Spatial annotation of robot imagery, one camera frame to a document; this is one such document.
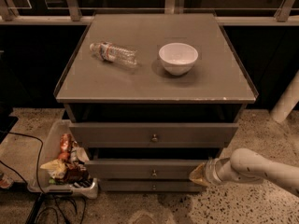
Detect grey drawer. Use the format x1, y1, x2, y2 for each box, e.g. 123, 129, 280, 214
99, 180, 205, 192
85, 159, 203, 180
69, 122, 238, 148

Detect grey bottom drawer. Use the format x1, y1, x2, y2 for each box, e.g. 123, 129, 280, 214
99, 180, 205, 192

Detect white bowl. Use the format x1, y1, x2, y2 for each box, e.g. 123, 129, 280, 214
158, 43, 199, 76

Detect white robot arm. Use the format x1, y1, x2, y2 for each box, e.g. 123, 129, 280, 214
189, 148, 299, 196

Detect grey drawer cabinet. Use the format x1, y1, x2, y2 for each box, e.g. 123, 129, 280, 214
52, 12, 259, 193

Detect clear plastic water bottle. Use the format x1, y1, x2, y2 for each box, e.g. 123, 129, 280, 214
90, 42, 137, 68

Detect grey top drawer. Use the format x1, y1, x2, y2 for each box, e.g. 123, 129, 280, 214
69, 122, 238, 148

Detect black cable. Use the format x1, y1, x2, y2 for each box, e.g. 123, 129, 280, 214
0, 131, 88, 224

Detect metal window frame rail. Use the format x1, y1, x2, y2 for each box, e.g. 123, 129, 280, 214
0, 0, 299, 26

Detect yellow snack bag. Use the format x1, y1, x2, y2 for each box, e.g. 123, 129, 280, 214
40, 159, 66, 179

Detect red snack bag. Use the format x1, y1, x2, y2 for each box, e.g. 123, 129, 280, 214
58, 133, 72, 161

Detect brown snack bag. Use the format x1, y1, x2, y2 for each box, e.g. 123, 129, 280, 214
63, 164, 89, 183

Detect white pillar base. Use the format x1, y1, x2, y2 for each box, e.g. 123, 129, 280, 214
270, 71, 299, 123

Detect clear plastic bin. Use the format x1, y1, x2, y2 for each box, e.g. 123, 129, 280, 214
27, 119, 98, 199

